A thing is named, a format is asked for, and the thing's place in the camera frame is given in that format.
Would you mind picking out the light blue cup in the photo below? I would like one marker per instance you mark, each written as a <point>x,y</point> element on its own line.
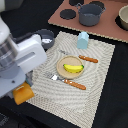
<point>82,41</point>

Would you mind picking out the pink stove board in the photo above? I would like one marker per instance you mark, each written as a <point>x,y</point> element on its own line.
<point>106,27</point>

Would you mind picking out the beige woven placemat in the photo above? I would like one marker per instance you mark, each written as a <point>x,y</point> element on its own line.
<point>69,103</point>

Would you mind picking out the fork with wooden handle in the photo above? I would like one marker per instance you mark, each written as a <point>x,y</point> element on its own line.
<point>55,77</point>

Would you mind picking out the knife with wooden handle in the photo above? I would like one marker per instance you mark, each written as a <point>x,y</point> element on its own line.
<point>80,56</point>

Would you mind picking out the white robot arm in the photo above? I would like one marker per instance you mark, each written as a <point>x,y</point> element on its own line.
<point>4,33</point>

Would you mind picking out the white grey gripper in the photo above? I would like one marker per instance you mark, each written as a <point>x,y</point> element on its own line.
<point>16,60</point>

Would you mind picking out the grey pot with handles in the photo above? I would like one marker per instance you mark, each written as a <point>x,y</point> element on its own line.
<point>89,14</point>

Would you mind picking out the grey saucepan with handle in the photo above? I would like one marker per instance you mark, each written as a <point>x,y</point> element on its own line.
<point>47,38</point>

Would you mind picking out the round beige plate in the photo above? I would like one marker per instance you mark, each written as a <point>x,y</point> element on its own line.
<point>70,60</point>

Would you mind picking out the beige bowl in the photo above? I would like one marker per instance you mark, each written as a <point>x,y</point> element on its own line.
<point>123,14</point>

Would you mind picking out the yellow banana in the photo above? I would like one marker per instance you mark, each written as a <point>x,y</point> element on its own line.
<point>73,69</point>

